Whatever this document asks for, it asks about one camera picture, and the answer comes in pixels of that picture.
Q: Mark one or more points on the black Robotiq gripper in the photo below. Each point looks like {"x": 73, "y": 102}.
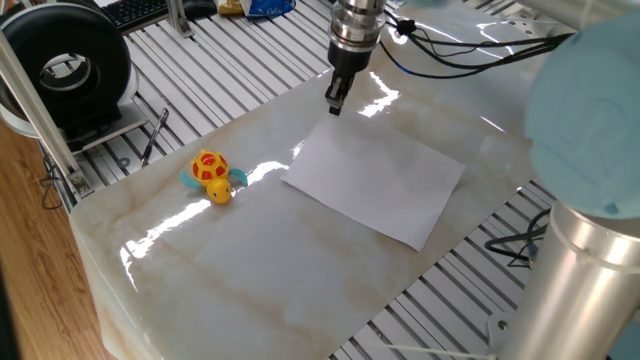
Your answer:
{"x": 350, "y": 59}

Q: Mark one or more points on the white paper sheet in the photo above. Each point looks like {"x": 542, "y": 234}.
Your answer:
{"x": 375, "y": 180}

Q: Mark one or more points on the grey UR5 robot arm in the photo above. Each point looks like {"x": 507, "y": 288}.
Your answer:
{"x": 590, "y": 125}

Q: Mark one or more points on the blue snack bag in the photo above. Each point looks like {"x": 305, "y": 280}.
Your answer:
{"x": 267, "y": 7}

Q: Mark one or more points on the yellow snack bag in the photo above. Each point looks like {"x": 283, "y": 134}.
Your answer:
{"x": 231, "y": 7}

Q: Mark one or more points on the yellow red toy turtle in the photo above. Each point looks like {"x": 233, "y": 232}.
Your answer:
{"x": 210, "y": 172}

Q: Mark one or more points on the black computer mouse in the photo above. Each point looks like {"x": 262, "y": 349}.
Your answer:
{"x": 200, "y": 9}

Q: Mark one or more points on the black pen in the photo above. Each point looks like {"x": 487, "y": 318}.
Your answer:
{"x": 154, "y": 137}

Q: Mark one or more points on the black keyboard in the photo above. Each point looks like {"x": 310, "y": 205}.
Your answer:
{"x": 135, "y": 12}

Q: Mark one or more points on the black round blower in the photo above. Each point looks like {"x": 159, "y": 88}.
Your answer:
{"x": 107, "y": 55}

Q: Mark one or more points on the metal mounting plate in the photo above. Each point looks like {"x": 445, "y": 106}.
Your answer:
{"x": 500, "y": 327}

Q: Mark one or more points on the short aluminium post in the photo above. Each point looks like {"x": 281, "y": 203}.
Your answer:
{"x": 177, "y": 20}

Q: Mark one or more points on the grey base plate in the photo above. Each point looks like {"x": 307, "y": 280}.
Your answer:
{"x": 127, "y": 125}

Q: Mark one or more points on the aluminium frame post with bracket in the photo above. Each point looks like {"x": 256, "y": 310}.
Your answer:
{"x": 35, "y": 110}

